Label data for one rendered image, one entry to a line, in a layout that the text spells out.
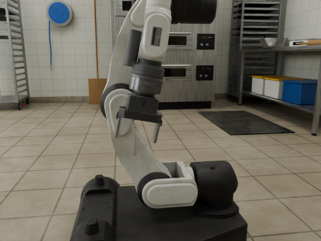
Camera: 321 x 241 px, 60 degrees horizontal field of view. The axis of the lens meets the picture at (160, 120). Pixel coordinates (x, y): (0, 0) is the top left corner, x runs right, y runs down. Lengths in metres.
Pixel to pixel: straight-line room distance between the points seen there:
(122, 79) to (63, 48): 4.17
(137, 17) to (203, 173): 0.60
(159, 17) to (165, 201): 0.63
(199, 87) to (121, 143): 3.28
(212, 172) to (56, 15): 4.26
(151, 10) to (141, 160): 0.53
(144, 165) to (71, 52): 4.17
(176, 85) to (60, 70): 2.09
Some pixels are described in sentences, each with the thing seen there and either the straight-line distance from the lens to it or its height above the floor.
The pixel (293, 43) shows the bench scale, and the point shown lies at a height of 0.92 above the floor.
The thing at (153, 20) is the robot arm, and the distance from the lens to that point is 0.72.
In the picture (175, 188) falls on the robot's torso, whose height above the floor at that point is 0.31.
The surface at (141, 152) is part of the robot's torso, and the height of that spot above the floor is 0.43.
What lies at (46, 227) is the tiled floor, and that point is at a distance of 1.47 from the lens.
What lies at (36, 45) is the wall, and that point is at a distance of 5.19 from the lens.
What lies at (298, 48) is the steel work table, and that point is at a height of 0.86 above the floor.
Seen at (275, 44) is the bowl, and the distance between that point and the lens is 4.34.
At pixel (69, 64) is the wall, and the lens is 5.08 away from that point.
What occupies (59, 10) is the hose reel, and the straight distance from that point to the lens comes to 5.00.
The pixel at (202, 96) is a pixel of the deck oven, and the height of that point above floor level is 0.19.
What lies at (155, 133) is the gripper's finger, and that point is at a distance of 0.78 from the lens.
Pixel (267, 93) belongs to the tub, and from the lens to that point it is 4.13.
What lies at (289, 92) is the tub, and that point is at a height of 0.35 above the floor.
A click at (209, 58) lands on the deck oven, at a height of 0.75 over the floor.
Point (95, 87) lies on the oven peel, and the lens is 4.78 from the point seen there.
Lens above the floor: 0.77
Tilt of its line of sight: 13 degrees down
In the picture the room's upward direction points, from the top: straight up
